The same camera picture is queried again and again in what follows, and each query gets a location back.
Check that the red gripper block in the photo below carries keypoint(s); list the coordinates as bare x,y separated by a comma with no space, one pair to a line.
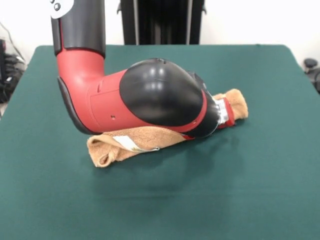
231,115

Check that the tan terry towel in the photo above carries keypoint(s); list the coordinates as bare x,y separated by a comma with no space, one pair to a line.
105,150

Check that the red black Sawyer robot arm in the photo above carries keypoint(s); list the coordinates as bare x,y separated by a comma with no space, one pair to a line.
100,100

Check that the dark green table cloth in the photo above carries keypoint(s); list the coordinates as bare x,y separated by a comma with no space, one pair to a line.
160,187

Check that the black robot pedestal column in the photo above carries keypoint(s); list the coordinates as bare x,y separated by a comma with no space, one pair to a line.
162,22

